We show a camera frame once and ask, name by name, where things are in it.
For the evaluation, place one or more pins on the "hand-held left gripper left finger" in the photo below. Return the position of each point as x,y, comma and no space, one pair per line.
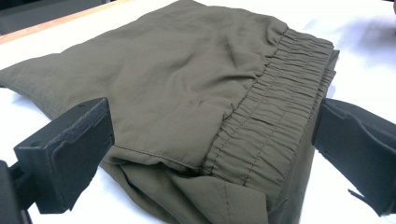
67,155

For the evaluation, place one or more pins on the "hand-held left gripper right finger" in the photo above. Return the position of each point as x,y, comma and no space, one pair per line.
355,146

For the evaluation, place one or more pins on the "olive green pants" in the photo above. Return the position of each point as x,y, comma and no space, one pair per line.
193,109

